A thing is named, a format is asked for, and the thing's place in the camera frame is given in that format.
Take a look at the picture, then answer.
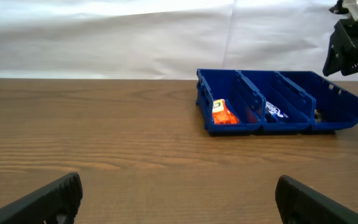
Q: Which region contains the black cable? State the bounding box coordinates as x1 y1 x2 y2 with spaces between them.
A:
328 0 351 16

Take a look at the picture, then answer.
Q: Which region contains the orange candy box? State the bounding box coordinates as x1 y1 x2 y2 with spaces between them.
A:
211 98 240 125

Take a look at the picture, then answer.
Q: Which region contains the blue tray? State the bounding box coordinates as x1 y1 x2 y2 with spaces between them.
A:
195 68 358 137

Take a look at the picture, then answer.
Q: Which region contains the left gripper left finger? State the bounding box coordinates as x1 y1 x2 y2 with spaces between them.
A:
0 172 83 224

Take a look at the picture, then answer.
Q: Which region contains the blue candy pack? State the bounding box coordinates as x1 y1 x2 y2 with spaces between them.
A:
264 101 289 124

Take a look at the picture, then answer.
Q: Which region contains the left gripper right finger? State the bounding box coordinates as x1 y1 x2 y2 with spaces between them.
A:
274 174 358 224

